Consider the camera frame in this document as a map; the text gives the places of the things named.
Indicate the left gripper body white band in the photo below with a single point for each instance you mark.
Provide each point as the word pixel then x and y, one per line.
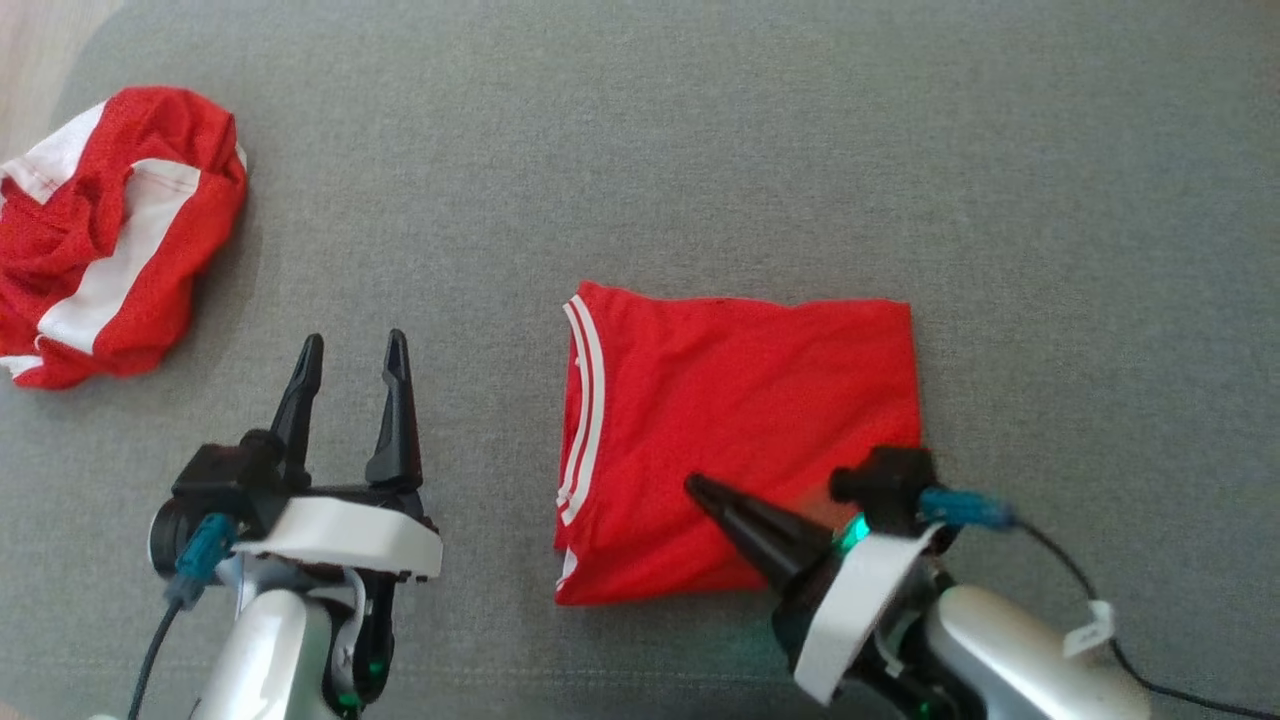
pixel 350 535

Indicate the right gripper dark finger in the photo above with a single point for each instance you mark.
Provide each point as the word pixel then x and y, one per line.
pixel 785 528
pixel 775 568

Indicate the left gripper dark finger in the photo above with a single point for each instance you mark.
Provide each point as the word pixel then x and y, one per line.
pixel 397 430
pixel 298 420

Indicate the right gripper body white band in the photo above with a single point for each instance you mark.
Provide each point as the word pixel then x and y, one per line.
pixel 860 600

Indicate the red basketball jersey white trim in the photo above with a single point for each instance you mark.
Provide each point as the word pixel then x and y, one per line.
pixel 730 400

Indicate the red mesh shorts white band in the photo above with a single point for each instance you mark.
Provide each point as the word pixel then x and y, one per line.
pixel 100 250

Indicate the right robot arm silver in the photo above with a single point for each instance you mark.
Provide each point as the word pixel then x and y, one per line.
pixel 1010 660

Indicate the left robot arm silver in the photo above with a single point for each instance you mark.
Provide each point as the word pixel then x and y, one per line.
pixel 260 660

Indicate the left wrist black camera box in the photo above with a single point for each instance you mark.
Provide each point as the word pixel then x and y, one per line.
pixel 225 480

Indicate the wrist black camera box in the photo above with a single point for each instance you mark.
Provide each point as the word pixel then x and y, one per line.
pixel 885 480
pixel 225 480

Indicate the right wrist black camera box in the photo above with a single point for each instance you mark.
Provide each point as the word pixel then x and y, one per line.
pixel 885 480

